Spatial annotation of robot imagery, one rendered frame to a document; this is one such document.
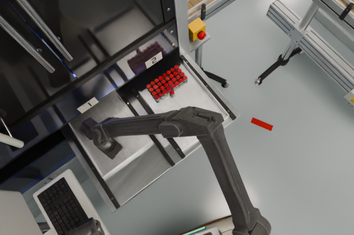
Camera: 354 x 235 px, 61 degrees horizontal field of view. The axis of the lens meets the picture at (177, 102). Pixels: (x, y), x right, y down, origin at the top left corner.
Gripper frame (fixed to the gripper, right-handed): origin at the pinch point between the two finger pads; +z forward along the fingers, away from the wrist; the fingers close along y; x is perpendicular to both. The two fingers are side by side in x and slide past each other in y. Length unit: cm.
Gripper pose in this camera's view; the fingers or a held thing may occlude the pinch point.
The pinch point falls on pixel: (114, 149)
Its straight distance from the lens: 133.1
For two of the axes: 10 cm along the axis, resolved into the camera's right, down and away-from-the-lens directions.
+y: -7.8, -5.7, 2.6
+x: -6.2, 7.4, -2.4
